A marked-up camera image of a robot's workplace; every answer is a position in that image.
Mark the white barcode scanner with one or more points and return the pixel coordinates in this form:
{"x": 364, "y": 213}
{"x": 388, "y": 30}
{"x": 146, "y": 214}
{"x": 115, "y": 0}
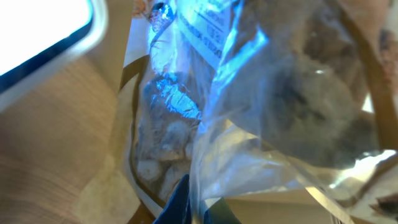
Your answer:
{"x": 38, "y": 37}

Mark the beige brown cookie bag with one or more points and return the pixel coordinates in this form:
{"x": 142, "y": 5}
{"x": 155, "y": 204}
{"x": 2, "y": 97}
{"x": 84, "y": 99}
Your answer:
{"x": 287, "y": 109}

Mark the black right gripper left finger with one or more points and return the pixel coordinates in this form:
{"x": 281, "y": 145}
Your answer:
{"x": 177, "y": 209}

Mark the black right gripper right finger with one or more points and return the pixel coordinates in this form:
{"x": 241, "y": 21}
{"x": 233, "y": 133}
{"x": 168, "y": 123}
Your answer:
{"x": 218, "y": 212}

